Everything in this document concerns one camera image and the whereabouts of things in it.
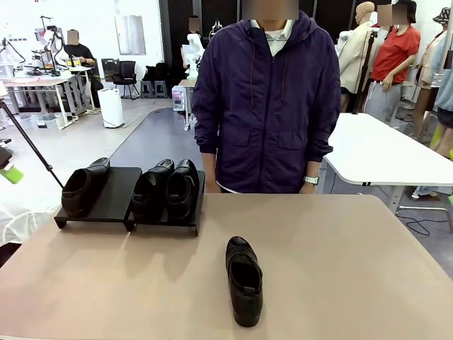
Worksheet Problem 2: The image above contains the black leather dress shoe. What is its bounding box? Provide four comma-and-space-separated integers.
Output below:
130, 158, 175, 222
225, 235, 265, 328
61, 157, 111, 217
165, 158, 201, 221

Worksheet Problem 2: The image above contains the person's left forearm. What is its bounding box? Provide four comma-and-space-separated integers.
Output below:
304, 159, 322, 178

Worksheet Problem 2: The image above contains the person's right forearm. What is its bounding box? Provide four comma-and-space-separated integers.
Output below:
200, 151, 219, 182

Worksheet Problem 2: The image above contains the black shoe stand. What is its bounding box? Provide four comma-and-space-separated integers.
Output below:
53, 165, 143, 233
124, 169, 207, 237

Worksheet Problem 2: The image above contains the black tripod leg rod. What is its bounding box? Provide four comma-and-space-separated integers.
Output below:
0, 101, 67, 188

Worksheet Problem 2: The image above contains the translucent white plastic cover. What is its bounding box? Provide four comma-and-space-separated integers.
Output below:
0, 201, 64, 246

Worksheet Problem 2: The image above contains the clear plastic storage bin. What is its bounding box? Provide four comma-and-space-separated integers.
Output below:
30, 113, 59, 131

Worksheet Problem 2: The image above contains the white-legged work table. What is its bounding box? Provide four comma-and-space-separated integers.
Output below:
0, 76, 93, 131

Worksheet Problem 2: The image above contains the white air purifier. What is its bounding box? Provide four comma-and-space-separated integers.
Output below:
97, 88, 125, 129

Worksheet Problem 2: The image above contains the man in black shirt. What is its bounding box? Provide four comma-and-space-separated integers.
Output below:
63, 30, 104, 109

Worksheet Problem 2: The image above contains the black office chair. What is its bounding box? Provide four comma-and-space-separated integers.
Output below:
112, 60, 141, 101

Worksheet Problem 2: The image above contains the black backpack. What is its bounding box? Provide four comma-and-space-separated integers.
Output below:
143, 60, 168, 83

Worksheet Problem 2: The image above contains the computer case with coloured lights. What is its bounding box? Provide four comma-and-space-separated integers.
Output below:
171, 86, 188, 111

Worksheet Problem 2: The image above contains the small wood top table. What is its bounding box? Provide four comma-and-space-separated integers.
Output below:
178, 78, 197, 132

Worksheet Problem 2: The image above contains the person in purple jacket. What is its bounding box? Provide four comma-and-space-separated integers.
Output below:
192, 0, 343, 195

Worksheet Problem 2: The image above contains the mannequin in beige coat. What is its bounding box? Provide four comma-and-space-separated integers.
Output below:
338, 1, 379, 115

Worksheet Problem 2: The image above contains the white table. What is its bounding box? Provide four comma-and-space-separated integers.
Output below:
322, 112, 453, 216

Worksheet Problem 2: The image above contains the figure in red shirt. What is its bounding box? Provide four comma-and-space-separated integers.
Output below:
366, 0, 422, 124

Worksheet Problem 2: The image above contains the white robot with black cables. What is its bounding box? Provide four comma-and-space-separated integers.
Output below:
30, 14, 68, 77

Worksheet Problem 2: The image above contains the grey wall panel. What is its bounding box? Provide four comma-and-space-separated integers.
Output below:
113, 14, 147, 56

